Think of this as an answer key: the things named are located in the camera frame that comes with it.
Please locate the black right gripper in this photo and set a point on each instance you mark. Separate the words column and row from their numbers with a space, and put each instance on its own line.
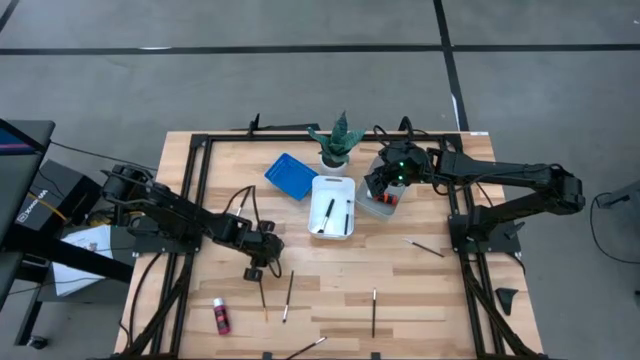
column 407, row 162

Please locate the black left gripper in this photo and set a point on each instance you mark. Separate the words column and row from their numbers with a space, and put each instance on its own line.
column 262, row 247

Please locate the orange paint bottle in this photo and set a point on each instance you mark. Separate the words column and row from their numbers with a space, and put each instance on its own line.
column 387, row 199

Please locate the grey plastic bin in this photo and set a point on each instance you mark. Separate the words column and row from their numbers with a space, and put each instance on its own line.
column 385, row 212

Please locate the white plastic bin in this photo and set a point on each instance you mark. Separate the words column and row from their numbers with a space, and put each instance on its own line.
column 336, row 220

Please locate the thick black paint brush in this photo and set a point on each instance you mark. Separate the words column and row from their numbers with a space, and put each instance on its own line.
column 326, row 215

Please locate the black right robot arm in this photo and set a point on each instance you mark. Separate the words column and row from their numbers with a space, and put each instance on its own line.
column 500, row 170

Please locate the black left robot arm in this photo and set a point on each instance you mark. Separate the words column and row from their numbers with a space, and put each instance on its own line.
column 175, row 212

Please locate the magenta paint bottle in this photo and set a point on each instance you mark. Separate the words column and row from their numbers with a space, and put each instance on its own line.
column 221, row 317

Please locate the green plant in white pot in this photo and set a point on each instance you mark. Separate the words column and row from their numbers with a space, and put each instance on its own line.
column 336, row 142

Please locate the blue plastic basket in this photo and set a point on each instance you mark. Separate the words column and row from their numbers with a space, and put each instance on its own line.
column 290, row 176

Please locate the white paper sheet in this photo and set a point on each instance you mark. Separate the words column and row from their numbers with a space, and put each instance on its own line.
column 85, row 255

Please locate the black plastic wedge part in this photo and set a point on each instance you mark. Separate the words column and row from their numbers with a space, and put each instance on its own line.
column 507, row 300

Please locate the black controller box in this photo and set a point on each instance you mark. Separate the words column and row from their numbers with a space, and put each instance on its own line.
column 65, row 190

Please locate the black display screen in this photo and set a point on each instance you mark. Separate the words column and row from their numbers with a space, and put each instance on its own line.
column 20, row 170

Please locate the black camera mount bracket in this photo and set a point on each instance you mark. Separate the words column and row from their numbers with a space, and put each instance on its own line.
column 406, row 125
column 280, row 127

